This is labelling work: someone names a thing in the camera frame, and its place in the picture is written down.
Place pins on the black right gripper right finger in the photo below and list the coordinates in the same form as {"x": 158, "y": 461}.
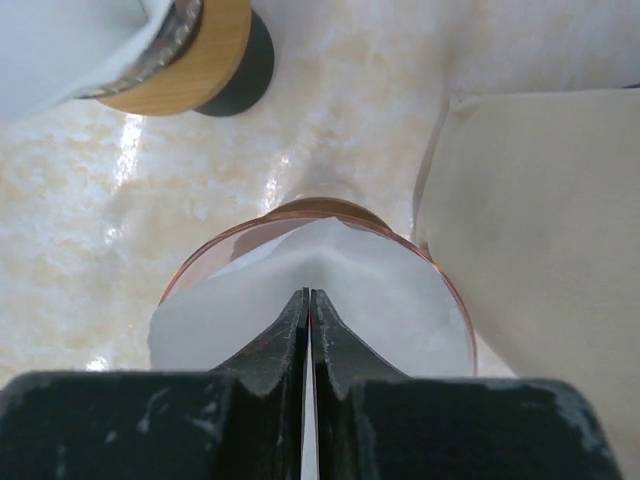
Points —
{"x": 374, "y": 422}

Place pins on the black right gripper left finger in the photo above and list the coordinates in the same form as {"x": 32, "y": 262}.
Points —
{"x": 240, "y": 420}

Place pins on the white paper coffee filter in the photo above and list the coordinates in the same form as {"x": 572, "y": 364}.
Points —
{"x": 350, "y": 300}
{"x": 55, "y": 51}

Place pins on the pink glass dripper cone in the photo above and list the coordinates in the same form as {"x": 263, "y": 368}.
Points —
{"x": 210, "y": 255}

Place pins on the black carafe with red lid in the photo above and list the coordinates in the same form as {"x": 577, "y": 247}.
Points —
{"x": 252, "y": 77}

